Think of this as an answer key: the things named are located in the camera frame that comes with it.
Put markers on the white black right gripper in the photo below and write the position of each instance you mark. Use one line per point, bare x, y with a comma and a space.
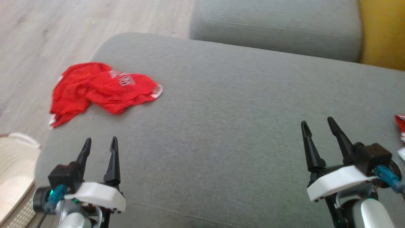
335, 182

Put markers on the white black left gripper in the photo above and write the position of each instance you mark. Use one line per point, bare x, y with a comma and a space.
98, 196

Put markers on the red mesh basketball shorts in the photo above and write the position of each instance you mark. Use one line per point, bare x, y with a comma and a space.
95, 91

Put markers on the red white Bulls jersey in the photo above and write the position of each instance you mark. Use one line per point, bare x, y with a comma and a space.
401, 126

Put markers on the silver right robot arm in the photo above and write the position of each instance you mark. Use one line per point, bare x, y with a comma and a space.
370, 212

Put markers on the beige laundry basket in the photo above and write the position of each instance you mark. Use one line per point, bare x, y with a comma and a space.
15, 164

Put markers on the large grey chaise seat cushion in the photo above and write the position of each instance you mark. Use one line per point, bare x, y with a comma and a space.
221, 126

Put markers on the yellow sofa back cushion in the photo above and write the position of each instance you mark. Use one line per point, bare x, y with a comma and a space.
383, 31

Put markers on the grey back cushion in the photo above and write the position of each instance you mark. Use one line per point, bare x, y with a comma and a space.
269, 25

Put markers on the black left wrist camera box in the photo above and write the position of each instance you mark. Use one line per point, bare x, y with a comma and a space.
65, 177

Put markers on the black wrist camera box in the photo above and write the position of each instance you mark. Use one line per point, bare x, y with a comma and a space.
65, 177
373, 158

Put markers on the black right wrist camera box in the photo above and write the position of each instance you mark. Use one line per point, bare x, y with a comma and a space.
373, 158

